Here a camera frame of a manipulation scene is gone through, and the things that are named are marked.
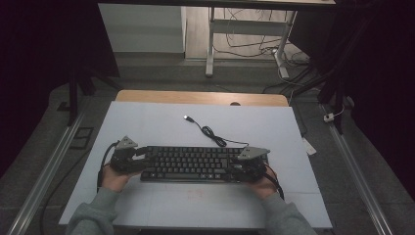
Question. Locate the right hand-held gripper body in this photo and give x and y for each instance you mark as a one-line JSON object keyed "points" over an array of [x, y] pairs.
{"points": [[253, 171]]}

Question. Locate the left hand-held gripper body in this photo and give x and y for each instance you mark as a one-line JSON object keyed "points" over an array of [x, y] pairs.
{"points": [[125, 161]]}

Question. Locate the black keyboard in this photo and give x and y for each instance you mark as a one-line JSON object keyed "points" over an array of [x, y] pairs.
{"points": [[192, 163]]}

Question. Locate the person's right hand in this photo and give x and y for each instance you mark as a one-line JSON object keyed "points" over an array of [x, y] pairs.
{"points": [[264, 187]]}

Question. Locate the person's left hand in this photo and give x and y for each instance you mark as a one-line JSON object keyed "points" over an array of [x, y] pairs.
{"points": [[115, 181]]}

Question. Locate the white board mat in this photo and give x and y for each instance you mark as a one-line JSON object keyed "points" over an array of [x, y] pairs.
{"points": [[163, 124]]}

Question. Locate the white paper tag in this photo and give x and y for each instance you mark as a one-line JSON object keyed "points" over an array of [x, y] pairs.
{"points": [[309, 146]]}

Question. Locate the black tripod stand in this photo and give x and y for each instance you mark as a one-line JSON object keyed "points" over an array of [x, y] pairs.
{"points": [[336, 91], [73, 94]]}

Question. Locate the small white adapter box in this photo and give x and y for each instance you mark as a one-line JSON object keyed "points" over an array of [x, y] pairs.
{"points": [[328, 117]]}

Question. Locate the white cabinet panel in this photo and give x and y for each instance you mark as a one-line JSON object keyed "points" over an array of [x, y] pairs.
{"points": [[142, 29]]}

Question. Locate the black floor frame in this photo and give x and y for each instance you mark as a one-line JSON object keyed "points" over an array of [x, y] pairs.
{"points": [[81, 137]]}

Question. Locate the aluminium floor rail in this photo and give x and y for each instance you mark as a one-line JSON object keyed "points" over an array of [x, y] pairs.
{"points": [[45, 176], [355, 179]]}

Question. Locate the white desk frame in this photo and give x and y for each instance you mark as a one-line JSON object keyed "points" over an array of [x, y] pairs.
{"points": [[243, 26]]}

